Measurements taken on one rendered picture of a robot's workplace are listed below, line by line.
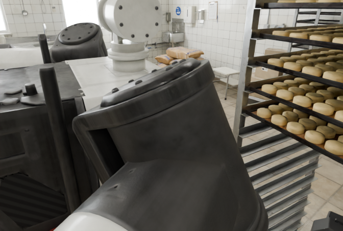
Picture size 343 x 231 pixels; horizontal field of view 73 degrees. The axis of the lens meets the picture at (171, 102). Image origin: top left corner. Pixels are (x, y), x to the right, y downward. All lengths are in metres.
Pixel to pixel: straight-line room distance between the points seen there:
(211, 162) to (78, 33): 0.44
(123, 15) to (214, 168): 0.22
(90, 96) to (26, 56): 0.38
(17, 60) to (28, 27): 4.31
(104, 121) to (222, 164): 0.09
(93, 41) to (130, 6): 0.21
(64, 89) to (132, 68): 0.11
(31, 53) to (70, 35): 0.13
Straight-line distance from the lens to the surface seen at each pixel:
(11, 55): 0.66
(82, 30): 0.55
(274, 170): 1.25
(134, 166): 0.16
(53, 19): 5.01
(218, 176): 0.16
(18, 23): 4.94
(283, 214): 1.58
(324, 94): 0.87
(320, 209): 2.35
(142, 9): 0.32
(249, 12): 0.83
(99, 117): 0.16
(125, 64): 0.36
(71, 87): 0.31
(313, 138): 0.78
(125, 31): 0.31
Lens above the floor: 1.50
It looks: 23 degrees down
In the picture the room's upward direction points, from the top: straight up
